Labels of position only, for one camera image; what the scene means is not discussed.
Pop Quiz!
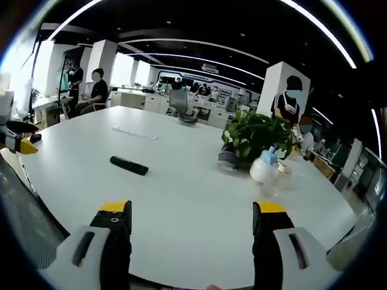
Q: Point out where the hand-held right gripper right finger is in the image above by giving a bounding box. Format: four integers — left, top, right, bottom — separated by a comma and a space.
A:
252, 201, 347, 290

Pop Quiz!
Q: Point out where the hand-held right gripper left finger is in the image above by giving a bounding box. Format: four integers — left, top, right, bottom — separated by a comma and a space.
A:
38, 199, 133, 290

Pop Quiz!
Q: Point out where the black remote control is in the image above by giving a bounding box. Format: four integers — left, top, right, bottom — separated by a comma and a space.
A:
109, 155, 149, 176

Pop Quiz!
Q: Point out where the black stand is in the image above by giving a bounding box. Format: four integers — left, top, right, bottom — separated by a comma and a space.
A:
56, 50, 74, 122

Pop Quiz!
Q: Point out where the clear plastic bottle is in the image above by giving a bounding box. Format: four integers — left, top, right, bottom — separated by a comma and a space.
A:
263, 162, 293, 198

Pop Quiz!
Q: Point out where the black mesh chair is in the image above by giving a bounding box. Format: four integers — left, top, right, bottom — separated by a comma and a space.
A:
0, 155, 71, 270

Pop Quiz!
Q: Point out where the white spray bottle blue top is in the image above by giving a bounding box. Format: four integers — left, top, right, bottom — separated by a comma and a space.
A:
249, 145, 281, 184

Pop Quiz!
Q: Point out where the white office desk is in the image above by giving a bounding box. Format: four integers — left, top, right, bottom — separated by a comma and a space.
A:
109, 88, 146, 110

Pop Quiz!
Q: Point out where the green potted plant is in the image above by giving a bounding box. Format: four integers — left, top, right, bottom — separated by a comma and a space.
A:
218, 109, 294, 172

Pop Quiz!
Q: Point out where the white power strip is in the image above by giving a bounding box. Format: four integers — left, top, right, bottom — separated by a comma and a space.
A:
112, 126, 160, 141

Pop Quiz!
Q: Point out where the grey office chair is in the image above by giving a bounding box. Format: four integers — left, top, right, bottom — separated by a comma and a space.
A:
166, 88, 201, 124

